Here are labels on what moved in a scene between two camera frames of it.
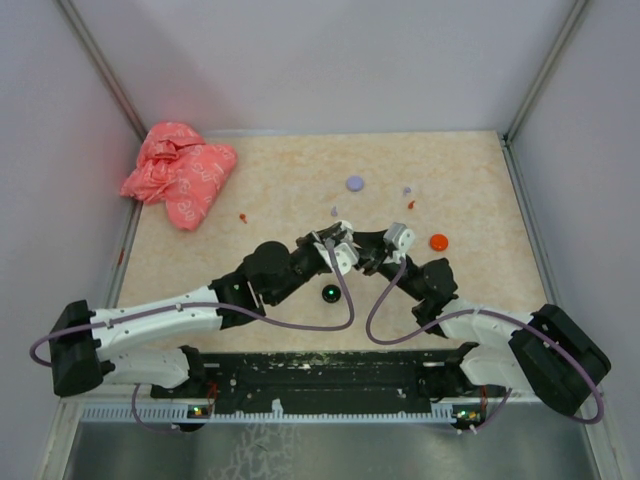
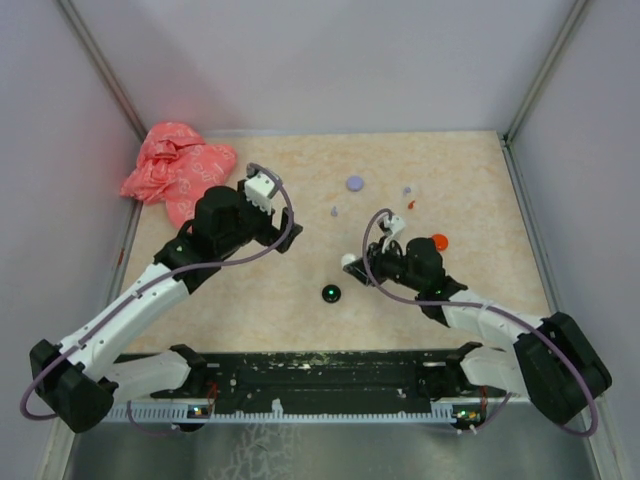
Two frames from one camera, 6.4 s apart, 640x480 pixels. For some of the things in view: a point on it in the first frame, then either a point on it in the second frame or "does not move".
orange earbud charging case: (438, 242) does not move
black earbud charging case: (331, 293) does not move
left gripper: (314, 237) -> (272, 235)
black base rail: (316, 380) does not move
